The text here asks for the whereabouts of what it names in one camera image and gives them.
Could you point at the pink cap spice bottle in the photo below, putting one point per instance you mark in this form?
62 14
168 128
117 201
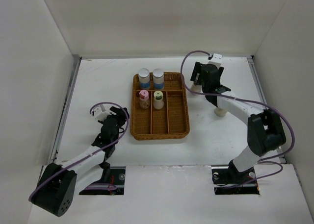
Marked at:
144 100

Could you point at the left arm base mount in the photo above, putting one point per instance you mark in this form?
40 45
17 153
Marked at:
111 183

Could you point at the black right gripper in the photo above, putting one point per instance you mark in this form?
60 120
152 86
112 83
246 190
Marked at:
197 69

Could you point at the brown wicker divided basket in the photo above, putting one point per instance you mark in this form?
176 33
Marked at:
170 122

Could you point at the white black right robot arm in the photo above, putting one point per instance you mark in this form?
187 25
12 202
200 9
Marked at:
264 127

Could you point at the black knob white spice grinder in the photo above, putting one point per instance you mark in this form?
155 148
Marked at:
220 112

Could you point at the clear lid salt grinder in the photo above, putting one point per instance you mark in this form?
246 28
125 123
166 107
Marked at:
195 89

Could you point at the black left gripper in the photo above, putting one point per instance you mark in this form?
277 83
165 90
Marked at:
119 113

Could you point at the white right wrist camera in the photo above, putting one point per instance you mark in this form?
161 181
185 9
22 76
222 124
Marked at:
215 59

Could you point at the silver cap blue label shaker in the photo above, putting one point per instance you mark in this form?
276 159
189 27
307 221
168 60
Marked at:
144 79

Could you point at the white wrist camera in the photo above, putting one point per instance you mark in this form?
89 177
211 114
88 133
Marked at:
215 59
99 113

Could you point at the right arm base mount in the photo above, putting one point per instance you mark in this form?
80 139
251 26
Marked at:
228 181

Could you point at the yellow cap spice bottle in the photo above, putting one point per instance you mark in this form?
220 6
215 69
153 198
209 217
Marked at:
158 102

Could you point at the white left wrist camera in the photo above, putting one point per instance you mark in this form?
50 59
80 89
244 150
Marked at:
99 113

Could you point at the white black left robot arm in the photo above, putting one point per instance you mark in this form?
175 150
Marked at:
59 183

